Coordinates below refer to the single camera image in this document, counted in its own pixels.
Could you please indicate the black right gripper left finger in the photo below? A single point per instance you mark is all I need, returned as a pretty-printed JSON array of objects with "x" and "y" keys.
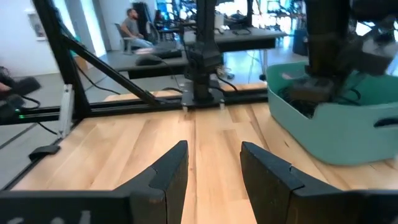
[{"x": 161, "y": 186}]

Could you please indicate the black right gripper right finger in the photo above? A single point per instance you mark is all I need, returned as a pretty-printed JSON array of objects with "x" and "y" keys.
[{"x": 270, "y": 186}]

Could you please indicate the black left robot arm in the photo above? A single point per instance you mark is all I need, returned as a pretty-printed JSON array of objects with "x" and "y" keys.
[{"x": 203, "y": 56}]

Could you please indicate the teal plastic bin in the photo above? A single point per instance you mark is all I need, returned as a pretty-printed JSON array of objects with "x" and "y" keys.
[{"x": 342, "y": 140}]

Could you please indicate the grey desk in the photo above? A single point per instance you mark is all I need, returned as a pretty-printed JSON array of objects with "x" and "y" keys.
[{"x": 174, "y": 67}]

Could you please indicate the black computer mouse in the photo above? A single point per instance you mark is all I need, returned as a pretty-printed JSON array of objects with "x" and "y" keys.
[{"x": 148, "y": 60}]

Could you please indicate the black keyboard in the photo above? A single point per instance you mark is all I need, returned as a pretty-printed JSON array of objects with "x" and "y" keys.
[{"x": 168, "y": 53}]

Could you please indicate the person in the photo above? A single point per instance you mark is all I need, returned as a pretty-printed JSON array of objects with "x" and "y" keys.
[{"x": 132, "y": 28}]

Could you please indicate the black handheld controller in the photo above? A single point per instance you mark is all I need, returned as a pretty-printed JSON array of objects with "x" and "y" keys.
[{"x": 26, "y": 85}]

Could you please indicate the person's hand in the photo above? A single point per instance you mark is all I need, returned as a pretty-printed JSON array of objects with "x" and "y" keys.
[{"x": 3, "y": 87}]

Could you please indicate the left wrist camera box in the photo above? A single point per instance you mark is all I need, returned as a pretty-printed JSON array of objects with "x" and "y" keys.
[{"x": 377, "y": 56}]

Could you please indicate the silver aluminium bracket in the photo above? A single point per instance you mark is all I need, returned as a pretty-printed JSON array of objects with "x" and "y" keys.
[{"x": 66, "y": 109}]

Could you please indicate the black rubber frame foot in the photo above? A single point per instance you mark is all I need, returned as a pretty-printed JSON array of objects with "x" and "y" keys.
[{"x": 43, "y": 152}]

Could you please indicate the black metal table frame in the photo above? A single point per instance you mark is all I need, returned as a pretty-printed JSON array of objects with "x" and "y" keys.
[{"x": 56, "y": 46}]

